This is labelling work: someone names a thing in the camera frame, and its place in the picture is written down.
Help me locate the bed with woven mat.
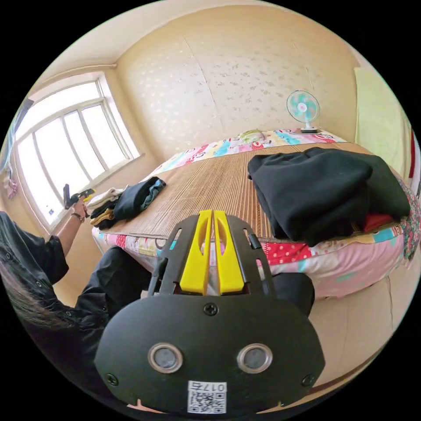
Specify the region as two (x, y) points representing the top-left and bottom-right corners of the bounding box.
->
(92, 128), (416, 299)

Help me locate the person's body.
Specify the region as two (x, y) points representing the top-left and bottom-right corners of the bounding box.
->
(0, 210), (316, 414)

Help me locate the green patterned pillow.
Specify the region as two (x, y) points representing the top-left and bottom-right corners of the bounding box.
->
(238, 129), (269, 141)

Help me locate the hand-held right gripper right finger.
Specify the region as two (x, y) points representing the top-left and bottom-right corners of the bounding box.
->
(213, 210), (246, 295)

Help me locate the pile of black clothes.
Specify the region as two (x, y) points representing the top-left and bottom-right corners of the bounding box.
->
(247, 147), (412, 247)

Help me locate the pile of mixed clothes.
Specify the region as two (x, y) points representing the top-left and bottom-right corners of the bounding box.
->
(86, 176), (167, 231)

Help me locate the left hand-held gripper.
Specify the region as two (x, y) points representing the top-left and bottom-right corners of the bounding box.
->
(70, 188), (96, 218)

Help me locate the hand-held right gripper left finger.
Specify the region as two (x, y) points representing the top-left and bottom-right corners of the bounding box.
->
(179, 210), (213, 295)

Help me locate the person's left forearm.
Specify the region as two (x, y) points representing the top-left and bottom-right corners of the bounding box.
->
(56, 213), (86, 256)

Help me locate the window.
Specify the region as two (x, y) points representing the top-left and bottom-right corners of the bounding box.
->
(13, 77), (146, 232)

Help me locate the turquoise table fan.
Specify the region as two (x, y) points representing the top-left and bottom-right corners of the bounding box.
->
(286, 90), (321, 135)

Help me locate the floral patterned cloth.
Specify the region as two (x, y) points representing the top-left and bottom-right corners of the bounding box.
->
(396, 173), (421, 261)

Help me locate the light green curtain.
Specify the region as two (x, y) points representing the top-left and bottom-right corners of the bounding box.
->
(354, 67), (412, 179)

